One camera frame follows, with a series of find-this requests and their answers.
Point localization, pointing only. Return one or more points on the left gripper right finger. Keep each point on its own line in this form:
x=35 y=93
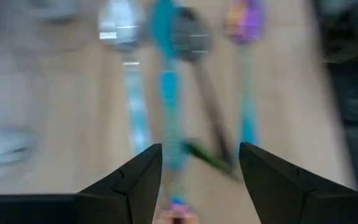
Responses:
x=291 y=193

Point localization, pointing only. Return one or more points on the small clear plastic bin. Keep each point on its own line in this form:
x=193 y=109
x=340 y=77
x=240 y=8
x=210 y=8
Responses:
x=5 y=146

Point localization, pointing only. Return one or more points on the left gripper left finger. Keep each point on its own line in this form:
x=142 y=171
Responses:
x=120 y=199

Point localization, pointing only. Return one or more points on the dark grey metal spoon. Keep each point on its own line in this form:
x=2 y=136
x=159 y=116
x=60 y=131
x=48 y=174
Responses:
x=191 y=37

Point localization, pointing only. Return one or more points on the teal toothbrush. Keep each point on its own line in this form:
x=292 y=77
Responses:
x=168 y=93

